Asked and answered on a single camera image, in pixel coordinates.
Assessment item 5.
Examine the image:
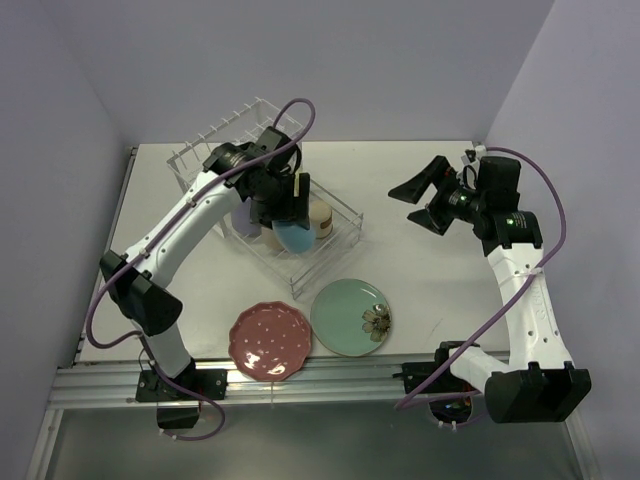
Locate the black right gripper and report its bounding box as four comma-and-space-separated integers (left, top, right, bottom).
388, 155, 487, 235

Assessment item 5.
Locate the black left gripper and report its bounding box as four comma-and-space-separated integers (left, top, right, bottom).
251, 171, 309, 231

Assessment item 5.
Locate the small metal cup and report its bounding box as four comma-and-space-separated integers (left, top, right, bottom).
309, 200, 333, 239

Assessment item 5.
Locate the light blue mug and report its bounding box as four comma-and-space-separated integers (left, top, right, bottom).
272, 221, 316, 254

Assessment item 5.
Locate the beige cup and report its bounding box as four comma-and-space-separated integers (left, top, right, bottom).
260, 227, 284, 252

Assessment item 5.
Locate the lavender cup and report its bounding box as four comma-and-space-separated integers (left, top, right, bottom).
231, 200, 261, 238

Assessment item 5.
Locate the mint green floral plate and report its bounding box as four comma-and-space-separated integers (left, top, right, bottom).
310, 279, 392, 357

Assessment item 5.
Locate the pink polka dot plate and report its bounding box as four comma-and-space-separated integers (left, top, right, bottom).
228, 301, 312, 383

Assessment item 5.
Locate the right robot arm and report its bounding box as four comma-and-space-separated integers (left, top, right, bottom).
388, 147, 592, 424

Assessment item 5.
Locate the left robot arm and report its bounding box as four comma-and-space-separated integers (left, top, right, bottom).
100, 126, 315, 399

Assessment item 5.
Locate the white wire dish rack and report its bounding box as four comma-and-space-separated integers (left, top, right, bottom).
167, 98, 364, 299

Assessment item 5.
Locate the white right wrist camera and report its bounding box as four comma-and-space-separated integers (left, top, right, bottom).
462, 144, 487, 165

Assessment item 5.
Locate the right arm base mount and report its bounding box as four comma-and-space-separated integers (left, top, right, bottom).
398, 340, 494, 426

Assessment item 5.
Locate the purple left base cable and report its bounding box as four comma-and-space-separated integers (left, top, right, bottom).
144, 349, 230, 443

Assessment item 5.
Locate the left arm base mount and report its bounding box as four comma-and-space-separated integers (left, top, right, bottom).
134, 369, 227, 437

